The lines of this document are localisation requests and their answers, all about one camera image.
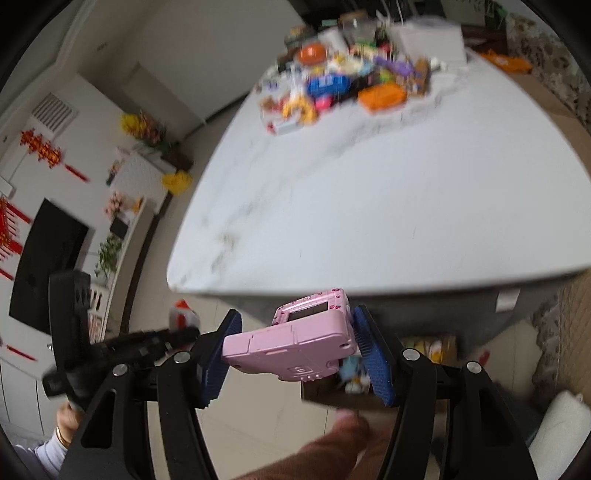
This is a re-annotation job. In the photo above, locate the orange snack packet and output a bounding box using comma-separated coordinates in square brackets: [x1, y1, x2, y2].
[480, 48, 533, 75]

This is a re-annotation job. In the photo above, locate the pile of colourful toys and packets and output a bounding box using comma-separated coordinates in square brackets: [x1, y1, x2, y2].
[256, 11, 446, 137]

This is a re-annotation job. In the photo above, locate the white television cabinet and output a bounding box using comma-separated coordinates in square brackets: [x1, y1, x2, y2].
[85, 152, 174, 347]

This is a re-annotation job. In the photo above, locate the person's left hand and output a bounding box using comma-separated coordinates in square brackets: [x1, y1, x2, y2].
[55, 401, 86, 439]

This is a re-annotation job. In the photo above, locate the black television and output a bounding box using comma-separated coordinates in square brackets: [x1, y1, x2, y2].
[8, 198, 89, 335]

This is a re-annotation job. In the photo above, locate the floral upholstered chair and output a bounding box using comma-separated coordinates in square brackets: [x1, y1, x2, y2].
[505, 11, 587, 125]

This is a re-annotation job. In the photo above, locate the yellow flower bouquet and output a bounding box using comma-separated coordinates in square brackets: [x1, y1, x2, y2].
[121, 112, 169, 148]
[161, 171, 193, 195]

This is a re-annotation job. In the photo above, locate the person's right leg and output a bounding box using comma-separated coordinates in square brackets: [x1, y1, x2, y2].
[231, 412, 393, 480]

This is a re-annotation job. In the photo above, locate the brown cardboard box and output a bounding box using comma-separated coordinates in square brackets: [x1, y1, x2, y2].
[301, 335, 462, 409]

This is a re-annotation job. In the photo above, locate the person's left forearm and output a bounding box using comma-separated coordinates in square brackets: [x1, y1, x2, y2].
[11, 427, 72, 480]

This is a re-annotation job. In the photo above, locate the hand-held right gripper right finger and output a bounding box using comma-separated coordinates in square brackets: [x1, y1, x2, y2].
[352, 305, 536, 480]

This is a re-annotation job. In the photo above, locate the red wall decoration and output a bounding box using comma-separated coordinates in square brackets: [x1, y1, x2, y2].
[19, 129, 90, 183]

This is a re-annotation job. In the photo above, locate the white box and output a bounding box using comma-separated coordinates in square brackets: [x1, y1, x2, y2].
[390, 16, 468, 70]

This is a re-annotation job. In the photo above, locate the red and white bottle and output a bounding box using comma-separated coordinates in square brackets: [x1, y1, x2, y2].
[168, 299, 201, 330]

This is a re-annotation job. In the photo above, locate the pink toy game console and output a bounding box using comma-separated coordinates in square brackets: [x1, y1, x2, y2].
[222, 289, 359, 382]

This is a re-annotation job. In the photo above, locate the white wall vent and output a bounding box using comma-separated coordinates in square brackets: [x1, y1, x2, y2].
[31, 92, 75, 136]

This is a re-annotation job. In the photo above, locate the white cushion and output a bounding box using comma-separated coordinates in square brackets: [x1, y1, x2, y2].
[527, 390, 591, 476]

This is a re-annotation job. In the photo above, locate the green potted plant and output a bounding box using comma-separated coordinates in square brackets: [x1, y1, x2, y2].
[95, 233, 123, 282]

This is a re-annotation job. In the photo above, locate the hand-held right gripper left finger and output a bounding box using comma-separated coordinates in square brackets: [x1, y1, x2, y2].
[60, 309, 243, 480]

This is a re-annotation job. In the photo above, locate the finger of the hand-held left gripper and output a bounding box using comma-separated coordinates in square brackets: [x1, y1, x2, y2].
[102, 326, 201, 371]

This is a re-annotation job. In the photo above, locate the pink flower bouquet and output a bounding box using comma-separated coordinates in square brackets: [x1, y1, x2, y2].
[105, 191, 144, 217]

